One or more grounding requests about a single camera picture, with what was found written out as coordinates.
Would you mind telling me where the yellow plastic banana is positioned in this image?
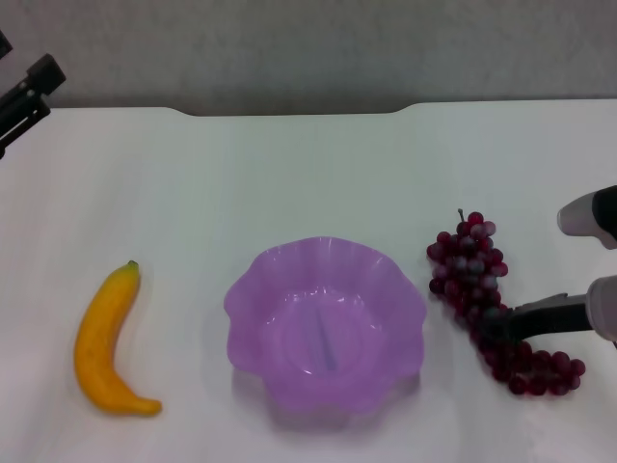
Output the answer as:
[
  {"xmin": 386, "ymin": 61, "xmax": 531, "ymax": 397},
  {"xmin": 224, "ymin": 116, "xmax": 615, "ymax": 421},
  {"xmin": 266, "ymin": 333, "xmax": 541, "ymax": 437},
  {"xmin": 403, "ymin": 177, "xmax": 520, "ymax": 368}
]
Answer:
[{"xmin": 72, "ymin": 259, "xmax": 164, "ymax": 419}]

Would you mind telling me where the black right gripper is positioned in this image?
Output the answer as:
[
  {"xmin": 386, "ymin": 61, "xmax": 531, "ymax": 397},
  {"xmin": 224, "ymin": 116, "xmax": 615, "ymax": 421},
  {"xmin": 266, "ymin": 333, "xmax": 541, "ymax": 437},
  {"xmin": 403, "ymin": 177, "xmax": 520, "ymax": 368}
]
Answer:
[{"xmin": 476, "ymin": 291, "xmax": 593, "ymax": 349}]

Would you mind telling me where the right wrist camera housing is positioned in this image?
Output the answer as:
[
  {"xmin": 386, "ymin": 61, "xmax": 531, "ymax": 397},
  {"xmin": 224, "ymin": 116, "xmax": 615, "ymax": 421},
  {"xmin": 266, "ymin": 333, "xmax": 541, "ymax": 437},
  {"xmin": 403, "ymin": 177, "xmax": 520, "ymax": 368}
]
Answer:
[{"xmin": 557, "ymin": 184, "xmax": 617, "ymax": 251}]

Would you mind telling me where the dark red grape bunch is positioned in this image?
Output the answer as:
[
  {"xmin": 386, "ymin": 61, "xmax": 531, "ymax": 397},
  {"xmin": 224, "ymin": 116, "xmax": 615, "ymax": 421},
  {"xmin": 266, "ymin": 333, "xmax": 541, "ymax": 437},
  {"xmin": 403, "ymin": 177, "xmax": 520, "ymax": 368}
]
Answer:
[{"xmin": 425, "ymin": 207, "xmax": 588, "ymax": 399}]

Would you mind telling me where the purple wavy plastic bowl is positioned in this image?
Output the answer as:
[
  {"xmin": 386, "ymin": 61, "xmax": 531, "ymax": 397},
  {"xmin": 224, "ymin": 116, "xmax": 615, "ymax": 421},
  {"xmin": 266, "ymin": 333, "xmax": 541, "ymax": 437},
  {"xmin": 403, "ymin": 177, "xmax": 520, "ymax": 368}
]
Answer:
[{"xmin": 223, "ymin": 234, "xmax": 429, "ymax": 430}]

